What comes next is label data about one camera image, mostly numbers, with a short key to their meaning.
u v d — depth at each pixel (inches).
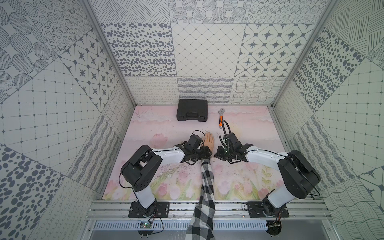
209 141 38.6
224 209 30.0
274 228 27.3
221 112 46.1
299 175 18.2
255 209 28.8
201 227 26.0
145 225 28.2
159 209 29.0
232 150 27.7
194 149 29.7
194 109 45.0
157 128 42.2
